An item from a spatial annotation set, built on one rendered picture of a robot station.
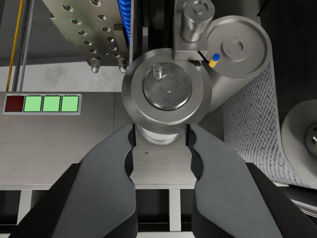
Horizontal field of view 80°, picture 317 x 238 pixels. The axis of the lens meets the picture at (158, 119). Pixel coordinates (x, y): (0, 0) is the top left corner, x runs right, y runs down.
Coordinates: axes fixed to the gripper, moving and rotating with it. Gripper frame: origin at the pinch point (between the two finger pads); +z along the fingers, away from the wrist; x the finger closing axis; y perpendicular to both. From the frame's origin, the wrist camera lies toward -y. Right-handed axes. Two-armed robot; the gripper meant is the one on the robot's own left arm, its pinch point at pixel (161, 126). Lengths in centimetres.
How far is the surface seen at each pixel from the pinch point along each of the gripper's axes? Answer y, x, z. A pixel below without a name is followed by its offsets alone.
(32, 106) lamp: 20, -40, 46
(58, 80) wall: 74, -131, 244
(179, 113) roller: 6.7, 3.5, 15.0
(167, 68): 0.7, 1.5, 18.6
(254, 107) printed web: 9.4, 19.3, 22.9
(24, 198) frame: 43, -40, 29
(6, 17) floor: -3, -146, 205
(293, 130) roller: 9.5, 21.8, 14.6
